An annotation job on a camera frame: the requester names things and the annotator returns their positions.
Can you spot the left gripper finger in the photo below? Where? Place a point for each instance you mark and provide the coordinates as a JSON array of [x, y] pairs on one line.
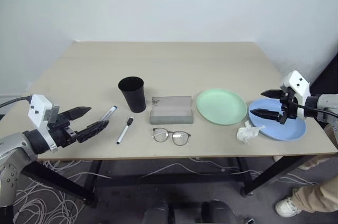
[[79, 112], [92, 130]]

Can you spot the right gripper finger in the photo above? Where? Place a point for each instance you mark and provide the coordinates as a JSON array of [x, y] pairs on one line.
[[266, 114], [273, 94]]

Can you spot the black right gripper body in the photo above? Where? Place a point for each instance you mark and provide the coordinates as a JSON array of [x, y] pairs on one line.
[[289, 109]]

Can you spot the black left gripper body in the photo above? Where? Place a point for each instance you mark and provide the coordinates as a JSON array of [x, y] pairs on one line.
[[62, 132]]

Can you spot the light blue plate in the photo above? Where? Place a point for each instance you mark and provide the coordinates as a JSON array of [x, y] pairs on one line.
[[285, 130]]

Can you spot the white tissue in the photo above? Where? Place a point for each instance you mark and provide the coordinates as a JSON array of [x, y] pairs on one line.
[[247, 132]]

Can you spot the white marker black cap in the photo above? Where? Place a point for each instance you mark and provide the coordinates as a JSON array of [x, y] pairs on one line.
[[124, 132]]

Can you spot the thin-framed eyeglasses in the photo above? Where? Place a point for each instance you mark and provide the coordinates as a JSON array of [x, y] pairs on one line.
[[179, 139]]

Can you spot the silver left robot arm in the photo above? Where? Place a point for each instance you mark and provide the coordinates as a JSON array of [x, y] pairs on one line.
[[13, 146]]

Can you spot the white marker blue cap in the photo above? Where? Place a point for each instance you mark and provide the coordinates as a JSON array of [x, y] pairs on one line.
[[109, 112]]

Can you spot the light green plate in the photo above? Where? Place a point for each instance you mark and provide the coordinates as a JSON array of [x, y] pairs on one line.
[[220, 106]]

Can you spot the black partition panel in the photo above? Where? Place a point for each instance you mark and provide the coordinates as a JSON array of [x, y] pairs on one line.
[[326, 76]]

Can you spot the black plastic cup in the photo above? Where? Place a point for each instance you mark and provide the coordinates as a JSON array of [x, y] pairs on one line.
[[134, 100]]

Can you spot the grey translucent glasses case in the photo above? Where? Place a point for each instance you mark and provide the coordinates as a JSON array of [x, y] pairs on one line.
[[171, 113]]

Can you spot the beige trouser leg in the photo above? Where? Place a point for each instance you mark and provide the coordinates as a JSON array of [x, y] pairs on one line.
[[317, 197]]

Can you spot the white sneaker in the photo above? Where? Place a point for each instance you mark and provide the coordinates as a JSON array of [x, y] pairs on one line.
[[286, 208]]

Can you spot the dark rounded shape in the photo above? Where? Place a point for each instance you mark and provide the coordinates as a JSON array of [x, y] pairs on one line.
[[157, 213], [217, 213]]

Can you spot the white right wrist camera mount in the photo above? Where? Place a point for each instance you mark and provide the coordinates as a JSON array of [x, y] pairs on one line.
[[297, 81]]

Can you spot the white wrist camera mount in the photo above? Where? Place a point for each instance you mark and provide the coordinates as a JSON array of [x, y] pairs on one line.
[[297, 81], [38, 105]]

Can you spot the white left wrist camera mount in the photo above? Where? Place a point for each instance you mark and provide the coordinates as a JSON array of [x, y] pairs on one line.
[[38, 105]]

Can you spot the black metal table frame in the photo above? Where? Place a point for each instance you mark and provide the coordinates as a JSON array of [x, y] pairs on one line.
[[169, 179]]

